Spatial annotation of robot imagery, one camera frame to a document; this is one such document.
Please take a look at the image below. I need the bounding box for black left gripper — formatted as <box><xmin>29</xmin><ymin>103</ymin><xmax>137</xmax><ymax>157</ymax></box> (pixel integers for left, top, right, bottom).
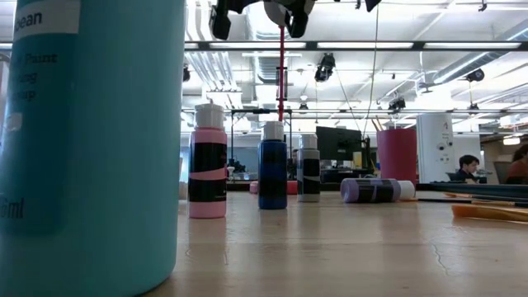
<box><xmin>209</xmin><ymin>0</ymin><xmax>317</xmax><ymax>41</ymax></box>

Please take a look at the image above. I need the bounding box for purple small paint bottle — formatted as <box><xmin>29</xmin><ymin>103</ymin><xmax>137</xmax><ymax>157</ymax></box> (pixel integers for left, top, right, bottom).
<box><xmin>340</xmin><ymin>177</ymin><xmax>416</xmax><ymax>204</ymax></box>

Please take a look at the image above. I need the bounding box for teal large paint bottle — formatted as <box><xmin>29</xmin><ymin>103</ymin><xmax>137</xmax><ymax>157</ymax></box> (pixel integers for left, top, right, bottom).
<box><xmin>0</xmin><ymin>0</ymin><xmax>186</xmax><ymax>297</ymax></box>

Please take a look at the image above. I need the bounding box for pink small paint bottle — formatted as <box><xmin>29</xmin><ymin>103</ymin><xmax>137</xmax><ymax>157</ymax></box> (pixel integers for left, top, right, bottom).
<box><xmin>188</xmin><ymin>102</ymin><xmax>229</xmax><ymax>219</ymax></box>

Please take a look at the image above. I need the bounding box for grey small paint bottle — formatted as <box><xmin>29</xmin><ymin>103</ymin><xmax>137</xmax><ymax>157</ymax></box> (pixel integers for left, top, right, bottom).
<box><xmin>296</xmin><ymin>132</ymin><xmax>322</xmax><ymax>203</ymax></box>

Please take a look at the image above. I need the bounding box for blue small paint bottle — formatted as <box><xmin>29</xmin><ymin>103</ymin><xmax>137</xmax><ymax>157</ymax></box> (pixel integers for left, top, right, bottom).
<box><xmin>257</xmin><ymin>120</ymin><xmax>289</xmax><ymax>210</ymax></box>

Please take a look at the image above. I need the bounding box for red desk lamp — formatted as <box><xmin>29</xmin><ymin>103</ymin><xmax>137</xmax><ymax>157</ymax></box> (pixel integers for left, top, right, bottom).
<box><xmin>249</xmin><ymin>0</ymin><xmax>317</xmax><ymax>196</ymax></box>

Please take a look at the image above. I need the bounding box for black overhead crossbar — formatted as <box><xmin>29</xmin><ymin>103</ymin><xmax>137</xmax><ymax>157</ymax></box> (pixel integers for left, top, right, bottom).
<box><xmin>184</xmin><ymin>40</ymin><xmax>528</xmax><ymax>52</ymax></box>

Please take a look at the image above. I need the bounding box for black computer monitor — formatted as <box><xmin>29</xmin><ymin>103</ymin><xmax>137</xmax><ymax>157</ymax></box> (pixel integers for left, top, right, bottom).
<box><xmin>315</xmin><ymin>125</ymin><xmax>364</xmax><ymax>162</ymax></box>

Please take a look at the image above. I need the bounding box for red plastic cup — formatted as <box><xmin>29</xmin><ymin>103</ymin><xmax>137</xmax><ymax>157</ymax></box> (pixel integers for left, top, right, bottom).
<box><xmin>375</xmin><ymin>128</ymin><xmax>417</xmax><ymax>182</ymax></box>

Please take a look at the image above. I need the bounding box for white round column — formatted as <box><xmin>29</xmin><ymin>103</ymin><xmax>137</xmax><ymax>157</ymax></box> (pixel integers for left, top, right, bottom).
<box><xmin>416</xmin><ymin>113</ymin><xmax>455</xmax><ymax>184</ymax></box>

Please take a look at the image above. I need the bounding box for person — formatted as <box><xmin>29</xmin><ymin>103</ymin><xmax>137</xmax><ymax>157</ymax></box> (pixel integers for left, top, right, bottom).
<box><xmin>449</xmin><ymin>154</ymin><xmax>488</xmax><ymax>185</ymax></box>
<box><xmin>505</xmin><ymin>144</ymin><xmax>528</xmax><ymax>186</ymax></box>

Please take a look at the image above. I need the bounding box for orange-handled paintbrush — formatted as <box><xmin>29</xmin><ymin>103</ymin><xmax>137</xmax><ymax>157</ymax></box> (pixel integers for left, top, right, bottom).
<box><xmin>450</xmin><ymin>204</ymin><xmax>528</xmax><ymax>224</ymax></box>

